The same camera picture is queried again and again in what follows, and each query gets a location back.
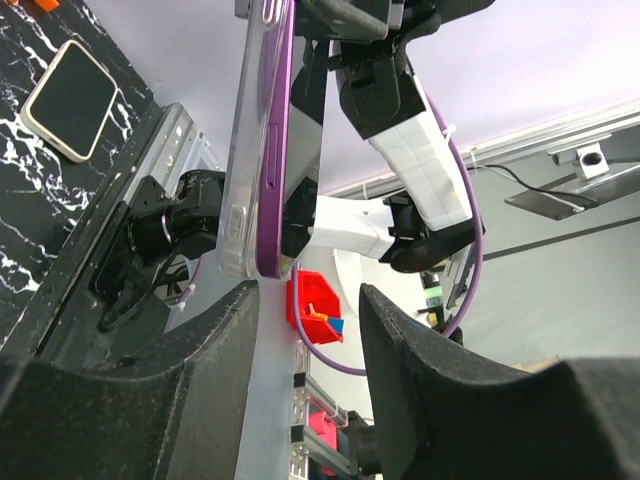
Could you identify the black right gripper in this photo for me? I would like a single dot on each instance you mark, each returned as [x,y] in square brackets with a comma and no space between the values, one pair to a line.
[370,59]

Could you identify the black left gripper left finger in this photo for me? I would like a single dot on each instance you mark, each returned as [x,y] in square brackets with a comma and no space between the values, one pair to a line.
[172,410]

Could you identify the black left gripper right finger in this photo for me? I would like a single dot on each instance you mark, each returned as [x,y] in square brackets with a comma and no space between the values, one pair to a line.
[442,411]

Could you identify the purple phone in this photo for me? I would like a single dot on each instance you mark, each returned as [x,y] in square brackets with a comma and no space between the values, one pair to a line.
[290,168]

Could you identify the clear phone case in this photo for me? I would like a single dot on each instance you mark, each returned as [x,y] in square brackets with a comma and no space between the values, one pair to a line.
[267,22]

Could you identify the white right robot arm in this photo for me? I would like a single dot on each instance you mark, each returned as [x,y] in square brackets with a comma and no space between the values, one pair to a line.
[433,216]

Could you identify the red parts bin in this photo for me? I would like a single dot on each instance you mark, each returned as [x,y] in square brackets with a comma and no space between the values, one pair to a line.
[319,309]

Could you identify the orange curved plastic piece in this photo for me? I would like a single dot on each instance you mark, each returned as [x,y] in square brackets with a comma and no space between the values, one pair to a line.
[40,6]

